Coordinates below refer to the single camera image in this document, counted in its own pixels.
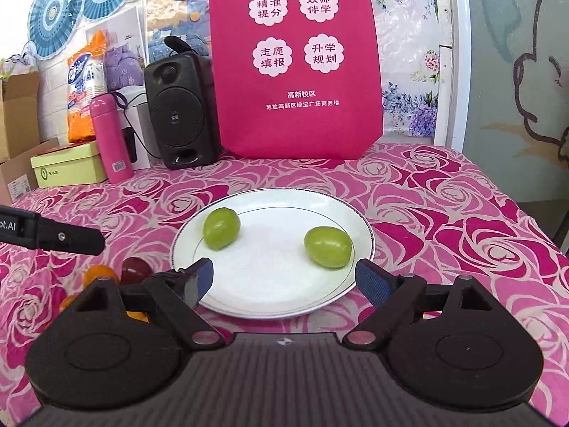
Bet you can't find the small yellow orange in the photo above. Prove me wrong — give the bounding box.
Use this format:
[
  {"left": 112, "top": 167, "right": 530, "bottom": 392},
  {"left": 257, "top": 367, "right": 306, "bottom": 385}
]
[
  {"left": 126, "top": 311, "right": 149, "bottom": 323},
  {"left": 82, "top": 265, "right": 119, "bottom": 288}
]

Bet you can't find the dark plum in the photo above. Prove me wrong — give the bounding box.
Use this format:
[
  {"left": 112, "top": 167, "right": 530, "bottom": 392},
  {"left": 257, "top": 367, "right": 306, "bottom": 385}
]
[{"left": 121, "top": 257, "right": 153, "bottom": 284}]

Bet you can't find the green apple fruit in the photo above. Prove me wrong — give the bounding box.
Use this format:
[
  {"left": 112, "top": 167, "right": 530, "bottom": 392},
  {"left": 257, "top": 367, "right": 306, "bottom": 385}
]
[
  {"left": 203, "top": 207, "right": 241, "bottom": 251},
  {"left": 304, "top": 227, "right": 352, "bottom": 269}
]

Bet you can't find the red tomato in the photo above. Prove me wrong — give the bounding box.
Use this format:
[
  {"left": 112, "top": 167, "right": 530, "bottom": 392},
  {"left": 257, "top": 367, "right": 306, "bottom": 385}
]
[{"left": 59, "top": 294, "right": 77, "bottom": 312}]

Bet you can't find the small cardboard box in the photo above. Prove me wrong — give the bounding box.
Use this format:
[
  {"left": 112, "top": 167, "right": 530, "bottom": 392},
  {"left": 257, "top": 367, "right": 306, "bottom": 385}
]
[{"left": 0, "top": 138, "right": 59, "bottom": 205}]

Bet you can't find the green shoe box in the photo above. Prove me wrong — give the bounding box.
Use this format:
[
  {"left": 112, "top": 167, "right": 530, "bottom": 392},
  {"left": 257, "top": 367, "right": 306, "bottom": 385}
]
[{"left": 30, "top": 141, "right": 107, "bottom": 188}]

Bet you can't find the pink rose tablecloth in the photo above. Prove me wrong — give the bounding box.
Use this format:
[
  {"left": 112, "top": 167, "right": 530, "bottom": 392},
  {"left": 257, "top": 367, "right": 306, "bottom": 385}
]
[{"left": 1, "top": 144, "right": 568, "bottom": 426}]

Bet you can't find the white ceramic plate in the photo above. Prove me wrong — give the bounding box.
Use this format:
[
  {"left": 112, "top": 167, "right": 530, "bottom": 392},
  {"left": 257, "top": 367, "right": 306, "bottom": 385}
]
[{"left": 171, "top": 189, "right": 375, "bottom": 320}]

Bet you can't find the pink thermos bottle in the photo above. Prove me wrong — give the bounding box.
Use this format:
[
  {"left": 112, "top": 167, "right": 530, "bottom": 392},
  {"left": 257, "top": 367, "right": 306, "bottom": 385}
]
[{"left": 90, "top": 94, "right": 134, "bottom": 184}]

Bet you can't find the large open cardboard box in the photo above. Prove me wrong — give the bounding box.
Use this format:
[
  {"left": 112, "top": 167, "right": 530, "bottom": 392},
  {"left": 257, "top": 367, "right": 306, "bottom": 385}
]
[{"left": 0, "top": 72, "right": 41, "bottom": 162}]

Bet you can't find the white box behind thermos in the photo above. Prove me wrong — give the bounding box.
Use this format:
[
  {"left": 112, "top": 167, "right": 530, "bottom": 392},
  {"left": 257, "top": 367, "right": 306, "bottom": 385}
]
[{"left": 118, "top": 86, "right": 161, "bottom": 171}]

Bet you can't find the orange paper cup package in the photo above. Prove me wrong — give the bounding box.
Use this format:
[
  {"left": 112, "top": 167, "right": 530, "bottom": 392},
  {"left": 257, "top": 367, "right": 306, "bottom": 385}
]
[{"left": 67, "top": 30, "right": 107, "bottom": 144}]

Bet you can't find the black speaker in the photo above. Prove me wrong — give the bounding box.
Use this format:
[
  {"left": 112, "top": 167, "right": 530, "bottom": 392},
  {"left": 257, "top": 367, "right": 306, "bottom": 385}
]
[{"left": 145, "top": 36, "right": 222, "bottom": 170}]

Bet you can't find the bedding poster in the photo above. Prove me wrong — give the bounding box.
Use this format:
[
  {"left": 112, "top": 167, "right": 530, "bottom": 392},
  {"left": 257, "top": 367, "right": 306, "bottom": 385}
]
[{"left": 86, "top": 0, "right": 211, "bottom": 91}]

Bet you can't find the blue paper fan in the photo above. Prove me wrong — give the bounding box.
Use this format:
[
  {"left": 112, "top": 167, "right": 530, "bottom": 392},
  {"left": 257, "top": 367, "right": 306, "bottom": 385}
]
[{"left": 28, "top": 0, "right": 85, "bottom": 60}]

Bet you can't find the magenta fabric bag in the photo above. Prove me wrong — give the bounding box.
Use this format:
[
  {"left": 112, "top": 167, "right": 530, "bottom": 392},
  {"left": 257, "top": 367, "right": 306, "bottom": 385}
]
[{"left": 209, "top": 0, "right": 383, "bottom": 160}]

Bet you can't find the black speaker cable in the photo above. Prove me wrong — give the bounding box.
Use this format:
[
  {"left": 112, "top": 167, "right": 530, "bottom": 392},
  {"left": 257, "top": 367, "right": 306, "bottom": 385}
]
[{"left": 110, "top": 90, "right": 162, "bottom": 161}]

